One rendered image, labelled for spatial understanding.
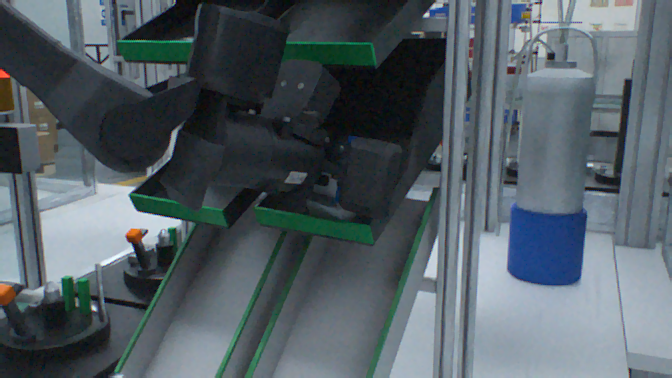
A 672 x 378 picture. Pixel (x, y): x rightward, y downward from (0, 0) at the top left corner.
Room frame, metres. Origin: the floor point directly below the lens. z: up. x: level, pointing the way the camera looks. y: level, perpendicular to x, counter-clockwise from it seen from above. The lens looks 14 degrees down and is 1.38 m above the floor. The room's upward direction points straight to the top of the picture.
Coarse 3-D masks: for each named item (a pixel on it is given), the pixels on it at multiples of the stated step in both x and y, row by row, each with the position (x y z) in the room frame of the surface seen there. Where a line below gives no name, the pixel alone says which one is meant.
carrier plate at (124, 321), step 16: (96, 304) 0.93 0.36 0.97; (112, 304) 0.93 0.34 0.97; (0, 320) 0.87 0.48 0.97; (112, 320) 0.87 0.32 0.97; (128, 320) 0.87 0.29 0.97; (112, 336) 0.82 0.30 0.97; (128, 336) 0.82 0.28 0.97; (0, 352) 0.78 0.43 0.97; (96, 352) 0.77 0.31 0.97; (112, 352) 0.77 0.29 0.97; (0, 368) 0.73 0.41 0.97; (16, 368) 0.73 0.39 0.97; (32, 368) 0.73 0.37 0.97; (48, 368) 0.73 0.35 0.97; (64, 368) 0.73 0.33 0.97; (80, 368) 0.73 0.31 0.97; (96, 368) 0.73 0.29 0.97; (112, 368) 0.74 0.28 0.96
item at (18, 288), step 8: (0, 288) 0.75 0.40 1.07; (8, 288) 0.75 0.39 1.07; (16, 288) 0.76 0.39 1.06; (0, 296) 0.73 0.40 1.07; (8, 296) 0.74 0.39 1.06; (16, 296) 0.76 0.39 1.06; (0, 304) 0.75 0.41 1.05; (8, 304) 0.75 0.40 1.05; (16, 304) 0.76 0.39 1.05; (8, 312) 0.75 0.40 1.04; (16, 312) 0.75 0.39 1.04; (8, 320) 0.76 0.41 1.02; (16, 320) 0.75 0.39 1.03; (24, 320) 0.76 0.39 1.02; (16, 328) 0.76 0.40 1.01; (24, 328) 0.76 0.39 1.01; (24, 336) 0.76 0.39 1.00
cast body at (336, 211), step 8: (336, 144) 0.62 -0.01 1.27; (328, 184) 0.58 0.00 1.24; (336, 184) 0.58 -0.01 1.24; (320, 192) 0.60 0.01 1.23; (328, 192) 0.59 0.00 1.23; (312, 200) 0.59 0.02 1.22; (320, 200) 0.59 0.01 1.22; (328, 200) 0.59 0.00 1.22; (312, 208) 0.60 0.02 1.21; (320, 208) 0.59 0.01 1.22; (328, 208) 0.58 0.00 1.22; (336, 208) 0.57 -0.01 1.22; (320, 216) 0.59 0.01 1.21; (328, 216) 0.58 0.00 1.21; (336, 216) 0.58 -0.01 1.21; (344, 216) 0.58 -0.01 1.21; (352, 216) 0.58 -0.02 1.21; (360, 216) 0.59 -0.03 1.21
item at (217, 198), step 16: (256, 112) 0.83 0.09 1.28; (160, 176) 0.71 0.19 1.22; (144, 192) 0.69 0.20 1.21; (160, 192) 0.70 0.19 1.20; (208, 192) 0.68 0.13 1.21; (224, 192) 0.68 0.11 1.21; (240, 192) 0.63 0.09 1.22; (256, 192) 0.66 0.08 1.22; (144, 208) 0.67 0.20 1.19; (160, 208) 0.66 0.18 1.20; (176, 208) 0.64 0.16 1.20; (208, 208) 0.62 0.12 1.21; (224, 208) 0.61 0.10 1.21; (240, 208) 0.63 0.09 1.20; (208, 224) 0.63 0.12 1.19; (224, 224) 0.62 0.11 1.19
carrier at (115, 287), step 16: (144, 240) 1.18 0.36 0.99; (160, 240) 1.05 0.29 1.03; (176, 240) 1.10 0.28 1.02; (128, 256) 1.05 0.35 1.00; (160, 256) 1.04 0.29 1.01; (112, 272) 1.06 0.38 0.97; (128, 272) 1.01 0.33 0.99; (144, 272) 1.00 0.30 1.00; (160, 272) 1.01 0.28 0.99; (96, 288) 0.99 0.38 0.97; (112, 288) 0.99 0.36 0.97; (128, 288) 0.99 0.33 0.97; (144, 288) 0.99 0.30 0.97; (128, 304) 0.94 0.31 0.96; (144, 304) 0.93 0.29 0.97
